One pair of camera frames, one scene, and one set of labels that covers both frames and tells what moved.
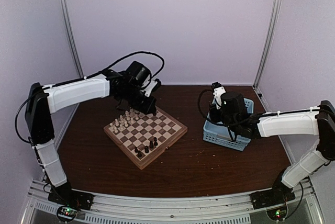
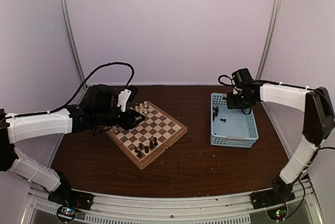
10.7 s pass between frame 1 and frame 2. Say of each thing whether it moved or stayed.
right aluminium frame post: stayed
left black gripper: moved
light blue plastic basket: moved
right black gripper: moved
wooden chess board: stayed
